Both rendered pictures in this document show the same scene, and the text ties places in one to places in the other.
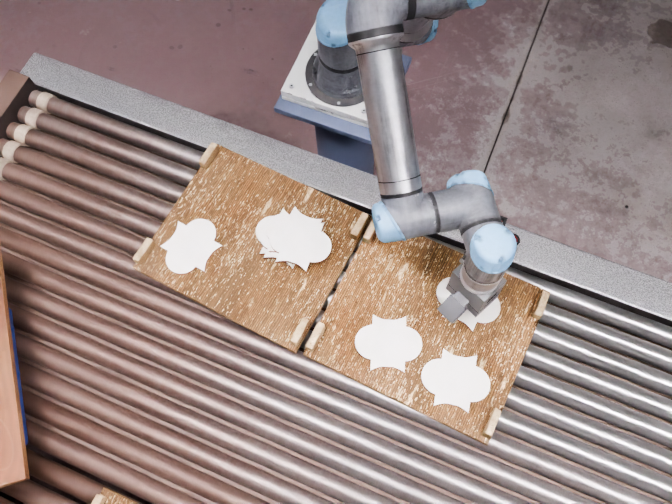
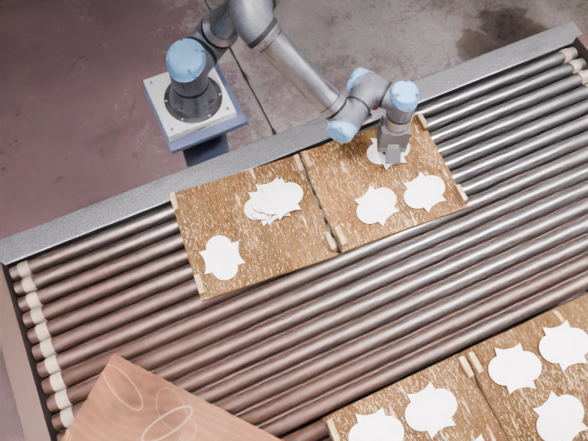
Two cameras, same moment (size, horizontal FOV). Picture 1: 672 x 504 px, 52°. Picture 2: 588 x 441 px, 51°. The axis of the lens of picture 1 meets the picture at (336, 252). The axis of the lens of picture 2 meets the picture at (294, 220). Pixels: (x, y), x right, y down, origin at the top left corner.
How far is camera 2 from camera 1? 0.72 m
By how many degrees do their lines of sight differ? 20
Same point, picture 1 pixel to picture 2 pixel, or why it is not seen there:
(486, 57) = not seen: hidden behind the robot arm
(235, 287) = (270, 255)
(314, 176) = (242, 163)
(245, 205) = (225, 210)
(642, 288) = (451, 76)
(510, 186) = (288, 112)
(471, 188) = (365, 78)
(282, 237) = (269, 204)
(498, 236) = (404, 87)
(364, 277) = (328, 186)
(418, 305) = (368, 175)
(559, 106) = not seen: hidden behind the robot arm
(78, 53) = not seen: outside the picture
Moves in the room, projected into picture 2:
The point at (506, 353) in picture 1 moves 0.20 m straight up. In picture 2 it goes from (430, 158) to (446, 123)
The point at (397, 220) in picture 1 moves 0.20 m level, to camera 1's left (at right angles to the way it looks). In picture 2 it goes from (350, 122) to (303, 175)
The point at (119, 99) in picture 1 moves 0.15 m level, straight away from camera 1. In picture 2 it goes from (75, 224) to (27, 214)
